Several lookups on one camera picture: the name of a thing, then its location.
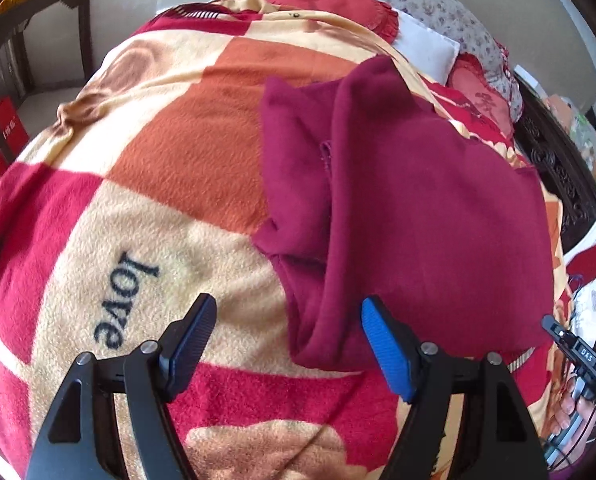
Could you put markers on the white pillow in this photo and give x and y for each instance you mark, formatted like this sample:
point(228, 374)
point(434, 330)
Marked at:
point(422, 42)

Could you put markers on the small red heart pillow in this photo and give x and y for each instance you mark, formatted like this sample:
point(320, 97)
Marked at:
point(482, 95)

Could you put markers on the dark wooden table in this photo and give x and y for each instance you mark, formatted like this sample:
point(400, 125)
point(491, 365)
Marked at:
point(53, 0)

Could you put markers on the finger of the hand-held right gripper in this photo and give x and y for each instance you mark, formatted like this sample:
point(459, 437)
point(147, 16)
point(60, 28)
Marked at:
point(572, 342)

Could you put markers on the red and white printed cloth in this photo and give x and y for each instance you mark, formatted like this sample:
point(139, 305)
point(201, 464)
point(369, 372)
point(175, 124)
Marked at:
point(595, 265)

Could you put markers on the dark carved wooden headboard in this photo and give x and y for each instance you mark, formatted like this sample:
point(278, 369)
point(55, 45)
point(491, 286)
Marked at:
point(552, 160)

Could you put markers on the maroon fleece garment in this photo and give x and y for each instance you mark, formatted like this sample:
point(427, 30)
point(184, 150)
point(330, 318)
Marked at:
point(427, 210)

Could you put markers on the red and cream checked blanket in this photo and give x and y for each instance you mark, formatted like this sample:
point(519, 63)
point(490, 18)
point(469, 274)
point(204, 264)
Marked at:
point(153, 160)

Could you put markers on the person's right hand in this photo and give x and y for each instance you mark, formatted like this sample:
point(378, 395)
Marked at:
point(565, 417)

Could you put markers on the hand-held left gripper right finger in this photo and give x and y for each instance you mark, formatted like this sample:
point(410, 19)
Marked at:
point(387, 345)

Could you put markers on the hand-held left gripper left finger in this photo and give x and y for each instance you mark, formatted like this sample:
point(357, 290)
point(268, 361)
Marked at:
point(188, 350)

